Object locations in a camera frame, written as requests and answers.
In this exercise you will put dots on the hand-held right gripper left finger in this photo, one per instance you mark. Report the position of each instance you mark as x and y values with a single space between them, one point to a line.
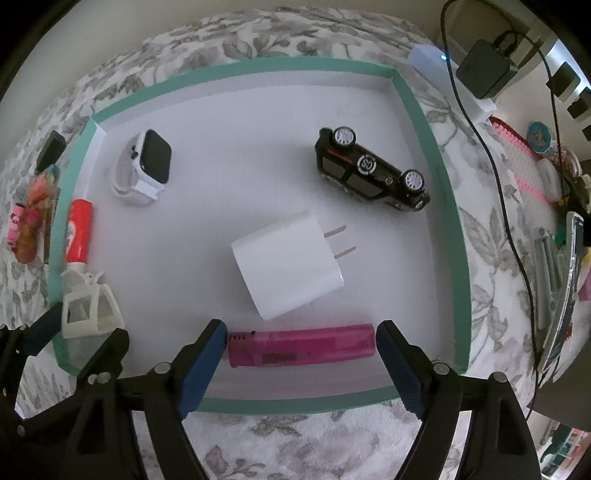
203 369

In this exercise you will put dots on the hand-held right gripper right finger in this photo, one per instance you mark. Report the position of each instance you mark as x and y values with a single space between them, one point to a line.
401 369

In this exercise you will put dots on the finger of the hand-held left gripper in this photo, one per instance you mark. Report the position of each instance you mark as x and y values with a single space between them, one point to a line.
108 353
44 330

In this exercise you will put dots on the white hair claw clip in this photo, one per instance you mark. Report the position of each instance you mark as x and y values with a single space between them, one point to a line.
87 330

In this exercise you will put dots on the pink translucent lighter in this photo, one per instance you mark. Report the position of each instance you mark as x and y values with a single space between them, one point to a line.
304 346

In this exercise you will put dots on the red and white tube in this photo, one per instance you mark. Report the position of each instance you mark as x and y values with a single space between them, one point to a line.
79 230

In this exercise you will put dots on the white charger adapter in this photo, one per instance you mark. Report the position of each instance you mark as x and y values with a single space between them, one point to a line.
281 263

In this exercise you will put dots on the black charger adapter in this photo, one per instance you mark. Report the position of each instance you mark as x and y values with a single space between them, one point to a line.
50 150

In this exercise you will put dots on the black toy car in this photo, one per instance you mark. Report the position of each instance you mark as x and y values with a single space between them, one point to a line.
364 170

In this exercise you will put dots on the white smartwatch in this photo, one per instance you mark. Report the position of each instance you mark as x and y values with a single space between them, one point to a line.
154 154

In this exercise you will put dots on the teal-edged white tray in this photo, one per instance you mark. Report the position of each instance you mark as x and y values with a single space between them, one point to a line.
258 152

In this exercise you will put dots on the grey floral blanket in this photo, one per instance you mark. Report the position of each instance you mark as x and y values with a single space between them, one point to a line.
485 230

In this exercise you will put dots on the grey plastic bars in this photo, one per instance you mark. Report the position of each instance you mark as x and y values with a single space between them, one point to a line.
545 277

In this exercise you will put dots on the clear curved plastic sheet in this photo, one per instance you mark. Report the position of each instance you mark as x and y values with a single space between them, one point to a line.
570 258

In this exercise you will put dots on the small white case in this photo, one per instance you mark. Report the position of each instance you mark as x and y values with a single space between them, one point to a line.
551 180

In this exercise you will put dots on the pink building block plate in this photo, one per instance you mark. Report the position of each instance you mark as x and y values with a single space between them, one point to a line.
521 157

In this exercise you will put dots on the pile of colourful toys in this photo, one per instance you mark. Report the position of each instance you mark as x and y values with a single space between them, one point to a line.
577 194

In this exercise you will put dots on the round colourful toy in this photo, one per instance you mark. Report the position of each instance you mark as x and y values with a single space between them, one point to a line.
540 137

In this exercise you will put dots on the white power strip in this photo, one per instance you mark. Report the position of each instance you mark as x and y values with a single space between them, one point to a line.
429 60

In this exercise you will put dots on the black power adapter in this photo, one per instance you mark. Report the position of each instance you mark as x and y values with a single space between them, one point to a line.
485 69

